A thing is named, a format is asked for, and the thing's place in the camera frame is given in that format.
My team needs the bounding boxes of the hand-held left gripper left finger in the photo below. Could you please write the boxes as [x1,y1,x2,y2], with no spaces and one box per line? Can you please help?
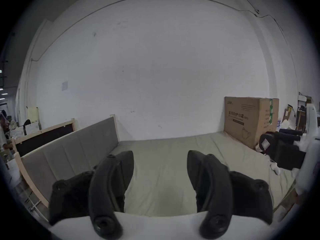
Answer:
[49,150,134,237]

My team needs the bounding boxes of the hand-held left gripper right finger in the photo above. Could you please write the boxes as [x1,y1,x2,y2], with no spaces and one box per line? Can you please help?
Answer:
[187,150,274,239]

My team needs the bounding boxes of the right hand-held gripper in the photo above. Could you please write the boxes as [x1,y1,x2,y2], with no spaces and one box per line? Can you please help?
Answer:
[259,103,320,197]

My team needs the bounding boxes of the grey padded headboard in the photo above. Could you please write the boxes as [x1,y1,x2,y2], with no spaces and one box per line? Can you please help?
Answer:
[20,116,120,209]

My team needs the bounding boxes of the brown cardboard carton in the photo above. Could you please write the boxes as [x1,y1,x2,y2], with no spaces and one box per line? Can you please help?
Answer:
[224,96,279,149]

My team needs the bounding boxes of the bed with beige sheet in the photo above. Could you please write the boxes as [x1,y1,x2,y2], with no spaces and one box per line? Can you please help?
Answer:
[110,131,299,217]

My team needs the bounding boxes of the wooden framed black board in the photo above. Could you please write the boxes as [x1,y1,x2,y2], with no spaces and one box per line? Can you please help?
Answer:
[11,118,76,157]

